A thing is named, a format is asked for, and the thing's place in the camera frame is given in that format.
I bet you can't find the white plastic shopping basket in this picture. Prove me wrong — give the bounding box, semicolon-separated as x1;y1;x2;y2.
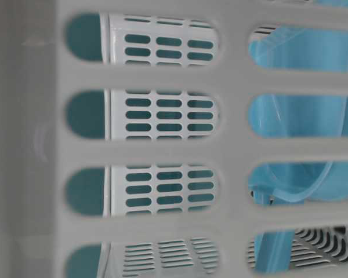
0;1;348;277

